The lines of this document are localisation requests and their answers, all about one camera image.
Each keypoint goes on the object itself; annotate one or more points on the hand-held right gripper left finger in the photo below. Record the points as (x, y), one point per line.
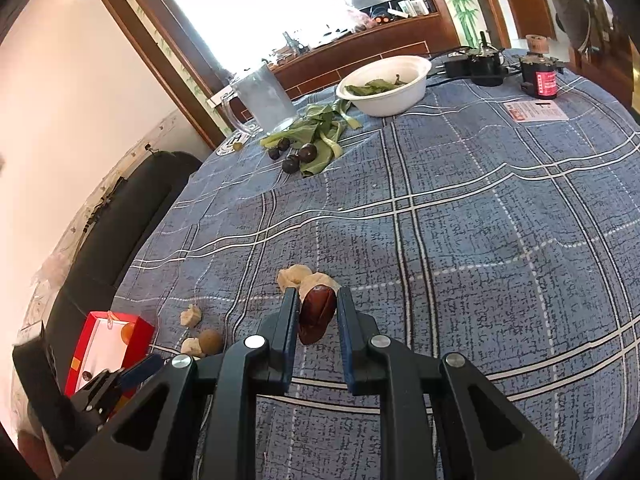
(290, 330)

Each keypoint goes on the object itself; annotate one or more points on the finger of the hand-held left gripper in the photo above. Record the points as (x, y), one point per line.
(145, 367)

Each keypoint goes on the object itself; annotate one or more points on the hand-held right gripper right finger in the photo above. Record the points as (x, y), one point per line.
(347, 340)

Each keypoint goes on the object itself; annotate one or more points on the red date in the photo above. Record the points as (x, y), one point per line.
(312, 312)

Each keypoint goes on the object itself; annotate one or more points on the red box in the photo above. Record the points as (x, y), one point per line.
(100, 345)

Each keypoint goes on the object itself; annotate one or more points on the beige pastry piece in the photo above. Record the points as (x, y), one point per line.
(190, 346)
(292, 276)
(322, 282)
(191, 316)

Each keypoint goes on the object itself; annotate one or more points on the brown round fruit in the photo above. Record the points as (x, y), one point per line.
(210, 342)

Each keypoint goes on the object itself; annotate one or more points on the black sofa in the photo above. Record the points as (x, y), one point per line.
(115, 240)

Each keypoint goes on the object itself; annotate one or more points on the blue plaid tablecloth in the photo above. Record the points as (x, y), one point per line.
(475, 235)

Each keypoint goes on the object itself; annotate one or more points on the dark plum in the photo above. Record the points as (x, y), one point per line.
(291, 164)
(283, 144)
(308, 152)
(274, 153)

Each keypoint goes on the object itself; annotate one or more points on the green vegetable leaves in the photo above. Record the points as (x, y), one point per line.
(320, 130)

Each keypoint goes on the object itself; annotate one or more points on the glass pitcher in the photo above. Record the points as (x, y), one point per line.
(260, 100)

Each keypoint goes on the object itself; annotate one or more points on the white bowl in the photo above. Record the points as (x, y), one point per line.
(395, 97)

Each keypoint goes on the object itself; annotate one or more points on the green leaves in bowl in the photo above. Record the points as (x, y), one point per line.
(370, 87)

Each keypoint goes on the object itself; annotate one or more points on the wooden cabinet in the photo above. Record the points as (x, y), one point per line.
(350, 50)

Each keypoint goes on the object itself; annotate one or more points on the black power adapter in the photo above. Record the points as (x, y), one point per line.
(456, 66)

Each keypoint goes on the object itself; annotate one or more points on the white and red card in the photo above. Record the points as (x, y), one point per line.
(536, 110)

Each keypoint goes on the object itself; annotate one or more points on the black device with red label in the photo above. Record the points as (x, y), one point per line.
(541, 75)

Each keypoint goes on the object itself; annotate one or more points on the cork stopper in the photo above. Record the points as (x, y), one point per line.
(536, 42)

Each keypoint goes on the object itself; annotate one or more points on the wooden chair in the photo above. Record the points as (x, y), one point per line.
(597, 55)

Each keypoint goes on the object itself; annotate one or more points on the grey garment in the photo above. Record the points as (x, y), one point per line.
(575, 5)

